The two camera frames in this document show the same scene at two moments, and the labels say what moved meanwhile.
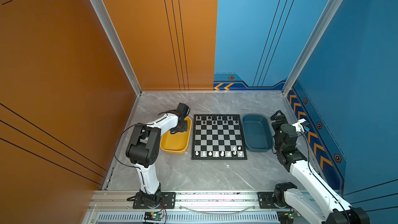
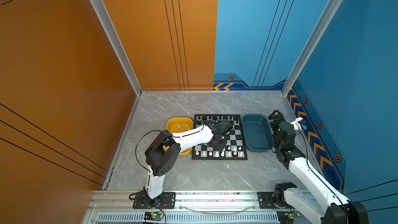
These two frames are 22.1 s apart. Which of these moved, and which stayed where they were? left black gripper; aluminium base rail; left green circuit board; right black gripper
Moved: left black gripper
Stayed: aluminium base rail; right black gripper; left green circuit board
